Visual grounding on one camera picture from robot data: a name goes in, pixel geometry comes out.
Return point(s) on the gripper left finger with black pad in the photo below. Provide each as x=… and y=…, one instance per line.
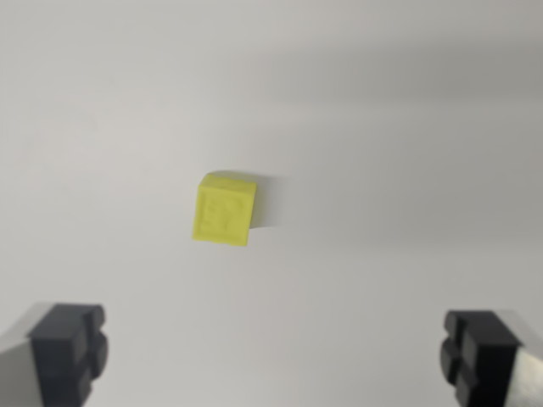
x=55, y=352

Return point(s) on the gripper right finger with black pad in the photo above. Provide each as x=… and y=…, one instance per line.
x=488, y=356

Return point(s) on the yellow cube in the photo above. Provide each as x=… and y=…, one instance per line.
x=222, y=210

